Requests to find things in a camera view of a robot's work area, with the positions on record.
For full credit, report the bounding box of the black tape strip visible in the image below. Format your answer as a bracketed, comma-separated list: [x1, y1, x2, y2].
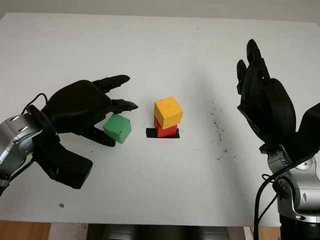
[145, 127, 181, 140]

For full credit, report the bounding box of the red cube block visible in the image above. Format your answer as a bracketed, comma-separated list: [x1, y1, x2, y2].
[153, 117, 179, 138]

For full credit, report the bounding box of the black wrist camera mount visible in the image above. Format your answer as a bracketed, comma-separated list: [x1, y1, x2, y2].
[259, 101, 320, 164]
[26, 104, 94, 190]

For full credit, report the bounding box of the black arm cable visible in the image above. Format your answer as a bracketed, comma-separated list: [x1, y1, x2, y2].
[253, 159, 302, 240]
[23, 92, 49, 113]

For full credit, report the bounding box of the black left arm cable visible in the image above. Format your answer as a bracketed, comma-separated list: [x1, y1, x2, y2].
[23, 92, 49, 113]

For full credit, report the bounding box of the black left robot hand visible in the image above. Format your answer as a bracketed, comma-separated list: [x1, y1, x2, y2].
[41, 74, 140, 148]

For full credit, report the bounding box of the green cube block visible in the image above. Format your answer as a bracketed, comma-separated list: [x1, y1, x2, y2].
[103, 114, 132, 145]

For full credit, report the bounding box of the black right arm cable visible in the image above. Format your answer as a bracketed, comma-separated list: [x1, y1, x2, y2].
[253, 159, 302, 240]

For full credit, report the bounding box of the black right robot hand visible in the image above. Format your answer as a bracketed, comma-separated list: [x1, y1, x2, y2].
[236, 38, 297, 146]

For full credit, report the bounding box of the yellow cube block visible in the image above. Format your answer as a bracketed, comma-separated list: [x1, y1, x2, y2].
[154, 96, 184, 130]

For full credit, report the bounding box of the dark grey robot torso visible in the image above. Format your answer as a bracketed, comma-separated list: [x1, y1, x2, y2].
[87, 223, 245, 240]

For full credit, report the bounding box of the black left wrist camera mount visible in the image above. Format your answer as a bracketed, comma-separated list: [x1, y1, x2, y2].
[26, 104, 94, 190]

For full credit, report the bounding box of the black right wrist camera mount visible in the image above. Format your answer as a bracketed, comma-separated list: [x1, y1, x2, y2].
[259, 101, 320, 164]

